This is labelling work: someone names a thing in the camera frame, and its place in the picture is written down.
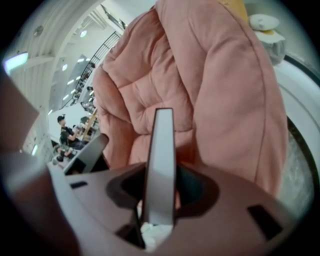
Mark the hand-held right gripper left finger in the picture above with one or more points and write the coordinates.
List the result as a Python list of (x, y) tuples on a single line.
[(87, 200)]

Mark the pink padded armchair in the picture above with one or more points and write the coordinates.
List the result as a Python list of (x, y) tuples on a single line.
[(212, 87)]

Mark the round ceiling fixture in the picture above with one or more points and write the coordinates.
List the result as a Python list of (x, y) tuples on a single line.
[(38, 30)]

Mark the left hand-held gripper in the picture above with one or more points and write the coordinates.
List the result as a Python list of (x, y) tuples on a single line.
[(15, 112)]

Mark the black metal railing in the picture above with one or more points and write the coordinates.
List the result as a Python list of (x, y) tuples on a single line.
[(100, 50)]

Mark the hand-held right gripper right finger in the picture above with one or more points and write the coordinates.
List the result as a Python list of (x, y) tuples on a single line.
[(225, 225)]

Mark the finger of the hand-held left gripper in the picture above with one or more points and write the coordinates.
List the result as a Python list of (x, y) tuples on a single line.
[(92, 150)]

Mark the white grey plush toy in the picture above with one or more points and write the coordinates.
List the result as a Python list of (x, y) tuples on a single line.
[(262, 22)]

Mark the long ceiling lamp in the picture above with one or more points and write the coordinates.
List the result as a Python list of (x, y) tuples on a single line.
[(16, 62)]

